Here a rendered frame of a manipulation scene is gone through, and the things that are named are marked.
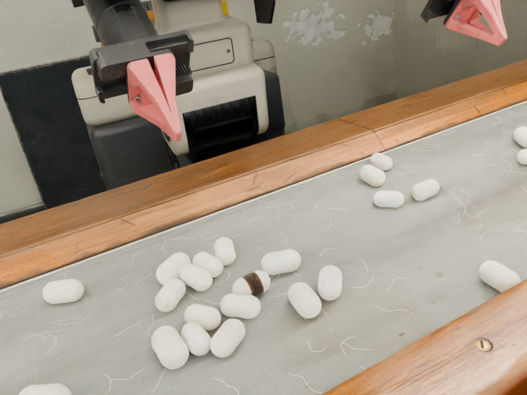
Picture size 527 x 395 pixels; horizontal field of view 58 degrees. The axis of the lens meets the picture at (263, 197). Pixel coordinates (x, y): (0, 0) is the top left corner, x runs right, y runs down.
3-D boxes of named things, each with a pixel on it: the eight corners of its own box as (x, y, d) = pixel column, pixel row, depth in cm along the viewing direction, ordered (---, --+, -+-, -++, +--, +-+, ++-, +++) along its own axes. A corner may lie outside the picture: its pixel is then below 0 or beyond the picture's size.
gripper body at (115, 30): (196, 41, 47) (169, -8, 50) (93, 63, 44) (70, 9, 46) (193, 85, 53) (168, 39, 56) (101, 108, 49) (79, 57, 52)
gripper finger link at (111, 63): (204, 108, 43) (165, 37, 47) (127, 129, 41) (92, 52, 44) (199, 150, 49) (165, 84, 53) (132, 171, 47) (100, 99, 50)
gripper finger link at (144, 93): (227, 102, 44) (188, 32, 48) (154, 122, 42) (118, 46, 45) (220, 143, 50) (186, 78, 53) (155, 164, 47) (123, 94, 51)
